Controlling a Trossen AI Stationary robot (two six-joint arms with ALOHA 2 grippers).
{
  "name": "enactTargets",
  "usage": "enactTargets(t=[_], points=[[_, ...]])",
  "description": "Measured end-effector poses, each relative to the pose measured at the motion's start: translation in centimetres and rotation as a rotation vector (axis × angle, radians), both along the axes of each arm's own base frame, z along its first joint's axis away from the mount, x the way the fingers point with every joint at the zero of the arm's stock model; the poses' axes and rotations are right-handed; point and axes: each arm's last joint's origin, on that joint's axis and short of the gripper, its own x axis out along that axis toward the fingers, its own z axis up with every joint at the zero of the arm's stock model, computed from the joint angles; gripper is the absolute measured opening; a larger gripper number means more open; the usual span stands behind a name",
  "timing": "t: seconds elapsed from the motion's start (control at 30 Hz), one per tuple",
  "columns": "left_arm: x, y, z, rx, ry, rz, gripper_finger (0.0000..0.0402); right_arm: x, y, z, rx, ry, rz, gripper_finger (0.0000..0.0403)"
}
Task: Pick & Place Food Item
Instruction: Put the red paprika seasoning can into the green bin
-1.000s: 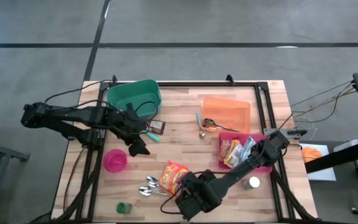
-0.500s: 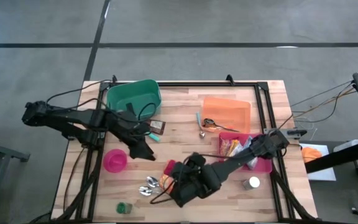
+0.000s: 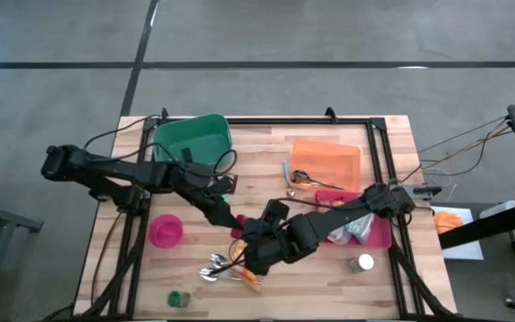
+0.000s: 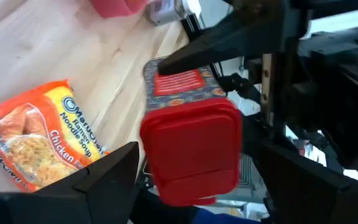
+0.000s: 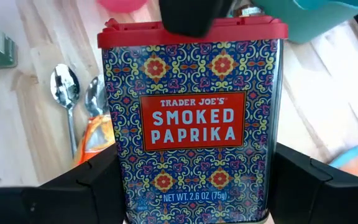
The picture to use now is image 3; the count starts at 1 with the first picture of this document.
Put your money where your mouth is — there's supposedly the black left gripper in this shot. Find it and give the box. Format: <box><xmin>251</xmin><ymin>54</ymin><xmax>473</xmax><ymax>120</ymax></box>
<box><xmin>184</xmin><ymin>174</ymin><xmax>244</xmax><ymax>229</ymax></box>

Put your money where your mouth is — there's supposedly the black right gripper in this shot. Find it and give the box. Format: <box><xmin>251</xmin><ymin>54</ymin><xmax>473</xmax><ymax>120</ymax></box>
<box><xmin>243</xmin><ymin>216</ymin><xmax>288</xmax><ymax>276</ymax></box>

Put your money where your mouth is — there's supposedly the red-lidded spice tin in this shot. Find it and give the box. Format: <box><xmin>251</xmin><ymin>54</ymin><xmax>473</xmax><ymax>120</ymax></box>
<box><xmin>232</xmin><ymin>213</ymin><xmax>246</xmax><ymax>241</ymax></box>

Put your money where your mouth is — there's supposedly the orange chicken ramen pack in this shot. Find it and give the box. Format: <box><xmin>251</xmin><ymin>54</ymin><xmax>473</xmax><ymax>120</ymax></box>
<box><xmin>228</xmin><ymin>238</ymin><xmax>250</xmax><ymax>266</ymax></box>

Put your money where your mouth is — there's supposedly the yellow-orange handled spoon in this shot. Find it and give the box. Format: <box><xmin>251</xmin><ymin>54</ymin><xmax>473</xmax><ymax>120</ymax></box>
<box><xmin>209</xmin><ymin>252</ymin><xmax>264</xmax><ymax>292</ymax></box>

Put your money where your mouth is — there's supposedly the small green cup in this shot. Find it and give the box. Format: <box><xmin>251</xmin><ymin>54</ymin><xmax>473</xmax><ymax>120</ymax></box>
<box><xmin>166</xmin><ymin>290</ymin><xmax>192</xmax><ymax>309</ymax></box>

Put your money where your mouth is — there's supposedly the blue beef ramen pack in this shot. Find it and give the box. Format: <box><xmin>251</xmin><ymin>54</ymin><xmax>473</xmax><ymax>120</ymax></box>
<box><xmin>346</xmin><ymin>213</ymin><xmax>376</xmax><ymax>245</ymax></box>

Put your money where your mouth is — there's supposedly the brown sauce packet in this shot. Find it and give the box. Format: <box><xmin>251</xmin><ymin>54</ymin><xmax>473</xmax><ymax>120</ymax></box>
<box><xmin>215</xmin><ymin>173</ymin><xmax>240</xmax><ymax>195</ymax></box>

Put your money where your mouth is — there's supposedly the pink plastic bowl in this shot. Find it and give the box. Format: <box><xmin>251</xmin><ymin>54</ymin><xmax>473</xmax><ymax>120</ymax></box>
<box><xmin>148</xmin><ymin>213</ymin><xmax>185</xmax><ymax>250</ymax></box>

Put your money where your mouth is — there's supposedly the teal plastic bin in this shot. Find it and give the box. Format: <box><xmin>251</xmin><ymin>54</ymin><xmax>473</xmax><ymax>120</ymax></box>
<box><xmin>152</xmin><ymin>114</ymin><xmax>233</xmax><ymax>172</ymax></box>

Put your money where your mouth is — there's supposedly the orange plastic bin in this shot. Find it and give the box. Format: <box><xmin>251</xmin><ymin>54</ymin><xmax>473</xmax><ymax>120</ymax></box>
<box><xmin>289</xmin><ymin>139</ymin><xmax>362</xmax><ymax>193</ymax></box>

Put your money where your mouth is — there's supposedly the pink plastic bin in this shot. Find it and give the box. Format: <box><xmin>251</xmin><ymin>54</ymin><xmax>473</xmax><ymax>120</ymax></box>
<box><xmin>314</xmin><ymin>190</ymin><xmax>393</xmax><ymax>250</ymax></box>

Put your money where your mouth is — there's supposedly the orange cloth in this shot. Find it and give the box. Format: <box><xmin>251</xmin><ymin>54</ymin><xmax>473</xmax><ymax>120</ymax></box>
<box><xmin>433</xmin><ymin>210</ymin><xmax>464</xmax><ymax>235</ymax></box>

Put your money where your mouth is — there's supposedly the grey metal side table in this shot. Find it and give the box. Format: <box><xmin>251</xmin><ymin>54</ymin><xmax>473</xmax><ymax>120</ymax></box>
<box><xmin>0</xmin><ymin>192</ymin><xmax>45</xmax><ymax>322</ymax></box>

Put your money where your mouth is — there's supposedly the white paper sheet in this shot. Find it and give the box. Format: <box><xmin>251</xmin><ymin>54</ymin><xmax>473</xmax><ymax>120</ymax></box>
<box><xmin>430</xmin><ymin>205</ymin><xmax>485</xmax><ymax>261</ymax></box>

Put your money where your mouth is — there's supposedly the white plastic container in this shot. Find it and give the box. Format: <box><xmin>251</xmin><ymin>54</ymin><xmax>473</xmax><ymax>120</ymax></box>
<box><xmin>479</xmin><ymin>199</ymin><xmax>515</xmax><ymax>220</ymax></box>

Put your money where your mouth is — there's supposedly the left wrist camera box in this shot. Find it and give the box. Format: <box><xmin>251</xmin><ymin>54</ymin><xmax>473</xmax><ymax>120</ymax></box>
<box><xmin>212</xmin><ymin>175</ymin><xmax>235</xmax><ymax>194</ymax></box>

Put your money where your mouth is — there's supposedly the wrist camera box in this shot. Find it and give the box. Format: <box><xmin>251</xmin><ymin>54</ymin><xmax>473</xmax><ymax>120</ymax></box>
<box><xmin>264</xmin><ymin>199</ymin><xmax>291</xmax><ymax>225</ymax></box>
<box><xmin>212</xmin><ymin>175</ymin><xmax>235</xmax><ymax>194</ymax></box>

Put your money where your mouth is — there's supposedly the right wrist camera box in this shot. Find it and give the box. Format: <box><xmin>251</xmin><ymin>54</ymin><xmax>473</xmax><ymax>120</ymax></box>
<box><xmin>264</xmin><ymin>199</ymin><xmax>291</xmax><ymax>225</ymax></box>

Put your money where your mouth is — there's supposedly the black aluminium table frame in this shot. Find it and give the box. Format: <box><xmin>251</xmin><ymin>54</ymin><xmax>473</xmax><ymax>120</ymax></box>
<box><xmin>76</xmin><ymin>106</ymin><xmax>458</xmax><ymax>321</ymax></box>

